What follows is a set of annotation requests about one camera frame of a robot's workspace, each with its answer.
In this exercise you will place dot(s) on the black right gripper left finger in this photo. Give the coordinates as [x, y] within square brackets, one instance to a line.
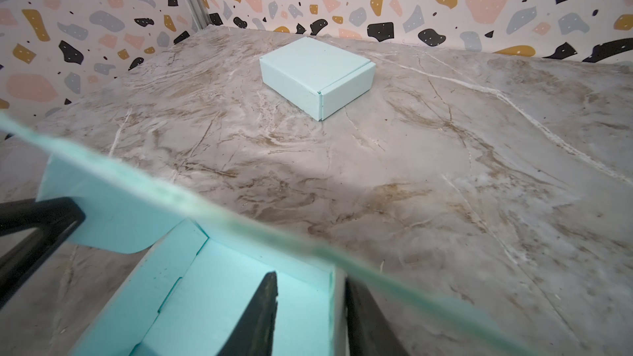
[254, 332]

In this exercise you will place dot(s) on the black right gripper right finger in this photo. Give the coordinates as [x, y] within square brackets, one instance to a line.
[369, 332]

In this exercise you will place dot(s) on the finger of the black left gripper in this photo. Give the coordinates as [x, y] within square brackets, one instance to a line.
[51, 222]

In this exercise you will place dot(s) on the mint box sheets stack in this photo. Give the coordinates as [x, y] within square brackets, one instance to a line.
[202, 264]

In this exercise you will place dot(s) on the mint paper box sheet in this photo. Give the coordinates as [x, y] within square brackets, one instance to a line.
[316, 77]

